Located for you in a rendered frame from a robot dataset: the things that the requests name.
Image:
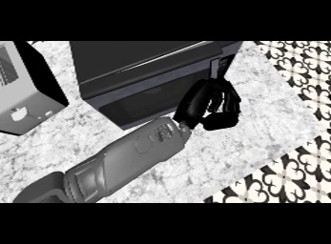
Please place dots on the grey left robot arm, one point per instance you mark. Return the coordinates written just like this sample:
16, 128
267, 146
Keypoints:
119, 158

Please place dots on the silver toaster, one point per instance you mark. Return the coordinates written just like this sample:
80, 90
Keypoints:
26, 101

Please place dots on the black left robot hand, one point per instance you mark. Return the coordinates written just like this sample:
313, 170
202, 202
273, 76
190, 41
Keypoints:
198, 101

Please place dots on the dark grey microwave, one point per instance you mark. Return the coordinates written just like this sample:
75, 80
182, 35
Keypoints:
125, 57

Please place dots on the dark grey microwave door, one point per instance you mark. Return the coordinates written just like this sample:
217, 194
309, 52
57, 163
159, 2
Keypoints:
139, 95

